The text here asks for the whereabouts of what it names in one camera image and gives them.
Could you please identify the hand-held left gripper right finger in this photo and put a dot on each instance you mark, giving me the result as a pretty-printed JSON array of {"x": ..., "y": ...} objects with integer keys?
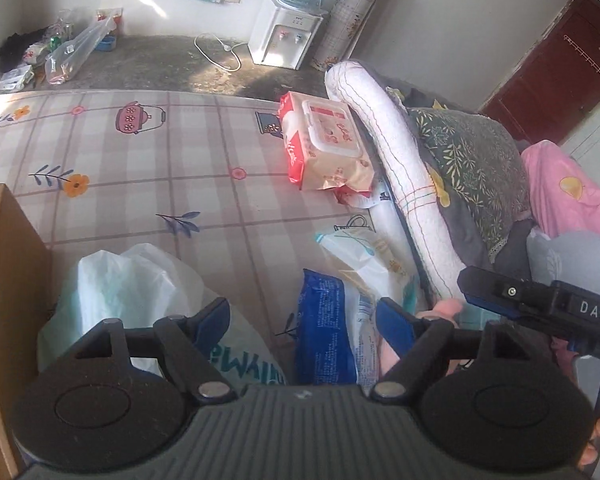
[{"x": 395, "y": 323}]

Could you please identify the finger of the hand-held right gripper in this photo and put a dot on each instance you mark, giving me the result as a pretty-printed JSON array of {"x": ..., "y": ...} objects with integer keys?
[{"x": 490, "y": 290}]

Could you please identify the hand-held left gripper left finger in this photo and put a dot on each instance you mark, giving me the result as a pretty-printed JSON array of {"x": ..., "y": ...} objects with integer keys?
[{"x": 212, "y": 321}]

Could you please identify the pink cloth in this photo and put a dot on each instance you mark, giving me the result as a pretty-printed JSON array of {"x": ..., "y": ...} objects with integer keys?
[{"x": 442, "y": 310}]

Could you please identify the blue plastic packet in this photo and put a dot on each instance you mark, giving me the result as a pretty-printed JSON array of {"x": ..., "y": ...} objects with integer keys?
[{"x": 325, "y": 330}]

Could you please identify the cardboard box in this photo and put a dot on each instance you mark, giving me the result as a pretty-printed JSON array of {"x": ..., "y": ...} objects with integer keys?
[{"x": 5, "y": 285}]

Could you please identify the white blue patterned packet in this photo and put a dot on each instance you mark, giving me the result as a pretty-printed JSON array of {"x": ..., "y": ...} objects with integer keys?
[{"x": 367, "y": 260}]

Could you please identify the white plastic bag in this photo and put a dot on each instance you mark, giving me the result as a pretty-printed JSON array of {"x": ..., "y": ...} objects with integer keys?
[{"x": 130, "y": 290}]

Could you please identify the pink grey-blue quilt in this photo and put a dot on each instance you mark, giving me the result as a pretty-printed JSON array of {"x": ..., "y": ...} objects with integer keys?
[{"x": 570, "y": 195}]

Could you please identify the red white plastic packet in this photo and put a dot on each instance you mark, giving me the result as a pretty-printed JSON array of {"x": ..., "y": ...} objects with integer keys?
[{"x": 362, "y": 196}]

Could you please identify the white stitched blanket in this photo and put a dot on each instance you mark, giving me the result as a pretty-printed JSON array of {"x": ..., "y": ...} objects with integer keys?
[{"x": 395, "y": 135}]

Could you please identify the red wet wipes pack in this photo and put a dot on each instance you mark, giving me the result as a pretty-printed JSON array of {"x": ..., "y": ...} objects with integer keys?
[{"x": 325, "y": 145}]

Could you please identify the dark red door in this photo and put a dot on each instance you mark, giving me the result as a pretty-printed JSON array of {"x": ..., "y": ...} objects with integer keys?
[{"x": 560, "y": 75}]

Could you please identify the white hook rack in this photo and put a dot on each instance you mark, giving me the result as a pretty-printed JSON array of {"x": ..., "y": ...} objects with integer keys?
[{"x": 587, "y": 57}]

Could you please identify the white water dispenser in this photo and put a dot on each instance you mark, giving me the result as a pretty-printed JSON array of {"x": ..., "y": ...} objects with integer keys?
[{"x": 280, "y": 35}]

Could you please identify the blue bowl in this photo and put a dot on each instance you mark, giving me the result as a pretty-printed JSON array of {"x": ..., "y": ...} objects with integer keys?
[{"x": 106, "y": 43}]

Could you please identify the clear plastic bag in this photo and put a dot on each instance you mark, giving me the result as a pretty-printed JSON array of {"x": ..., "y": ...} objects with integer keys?
[{"x": 75, "y": 50}]

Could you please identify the rolled printed mat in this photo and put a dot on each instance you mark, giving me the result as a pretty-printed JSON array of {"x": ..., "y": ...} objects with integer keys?
[{"x": 352, "y": 15}]

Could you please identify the white small boxes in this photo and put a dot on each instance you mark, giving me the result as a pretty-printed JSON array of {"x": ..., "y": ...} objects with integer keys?
[{"x": 16, "y": 78}]

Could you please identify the dark cloth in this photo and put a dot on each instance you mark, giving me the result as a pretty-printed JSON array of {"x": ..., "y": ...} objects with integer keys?
[{"x": 20, "y": 47}]

